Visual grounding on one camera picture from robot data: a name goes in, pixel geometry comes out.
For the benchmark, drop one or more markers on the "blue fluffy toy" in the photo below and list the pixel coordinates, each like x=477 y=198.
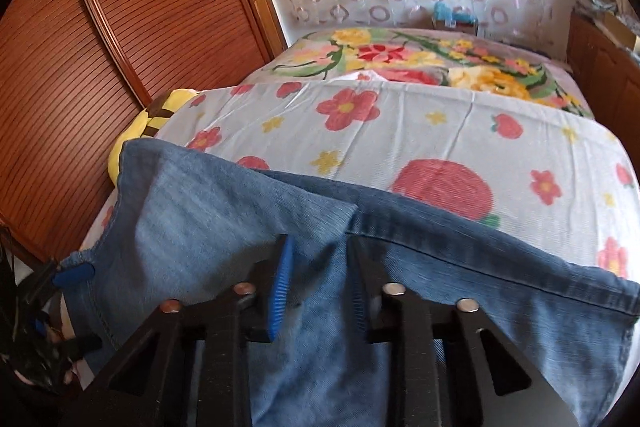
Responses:
x=452 y=12

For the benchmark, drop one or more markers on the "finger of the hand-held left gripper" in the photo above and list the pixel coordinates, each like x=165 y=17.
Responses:
x=75 y=276
x=82 y=344

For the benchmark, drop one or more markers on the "blue denim pants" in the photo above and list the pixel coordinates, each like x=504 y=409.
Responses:
x=200 y=217

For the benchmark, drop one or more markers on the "yellow plush toy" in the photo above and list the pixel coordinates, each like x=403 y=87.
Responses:
x=145 y=127

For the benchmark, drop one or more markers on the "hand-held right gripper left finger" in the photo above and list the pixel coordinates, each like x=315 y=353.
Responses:
x=279 y=292

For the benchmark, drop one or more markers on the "small printed box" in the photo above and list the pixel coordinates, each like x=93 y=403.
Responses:
x=460 y=27

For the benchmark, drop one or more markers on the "wooden wall cabinet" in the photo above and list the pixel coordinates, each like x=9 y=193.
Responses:
x=605 y=67

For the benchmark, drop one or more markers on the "floral plush blanket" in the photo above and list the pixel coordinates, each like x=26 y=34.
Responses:
x=400 y=57

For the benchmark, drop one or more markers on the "patterned folded cloth stack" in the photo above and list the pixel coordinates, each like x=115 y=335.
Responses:
x=592 y=2

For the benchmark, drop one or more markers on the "white strawberry flower bedsheet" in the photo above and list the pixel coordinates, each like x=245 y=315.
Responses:
x=450 y=147

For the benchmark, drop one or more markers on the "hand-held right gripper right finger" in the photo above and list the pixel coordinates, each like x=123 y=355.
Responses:
x=358 y=297

